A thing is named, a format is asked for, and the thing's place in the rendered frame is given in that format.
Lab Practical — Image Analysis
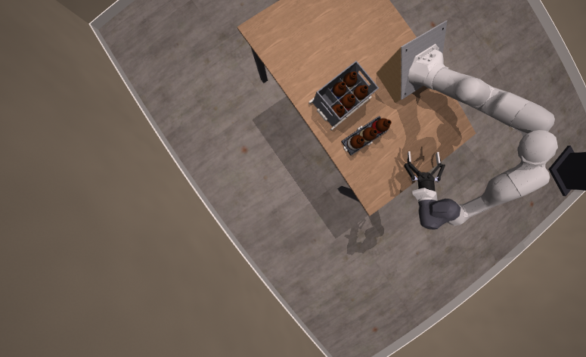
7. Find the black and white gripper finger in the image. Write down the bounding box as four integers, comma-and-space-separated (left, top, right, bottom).
428, 152, 445, 182
404, 151, 426, 181

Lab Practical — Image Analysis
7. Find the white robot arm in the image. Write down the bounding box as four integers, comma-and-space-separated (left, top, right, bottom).
408, 44, 558, 230

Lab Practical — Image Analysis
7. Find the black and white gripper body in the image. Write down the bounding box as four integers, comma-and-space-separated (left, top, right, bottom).
417, 172, 435, 191

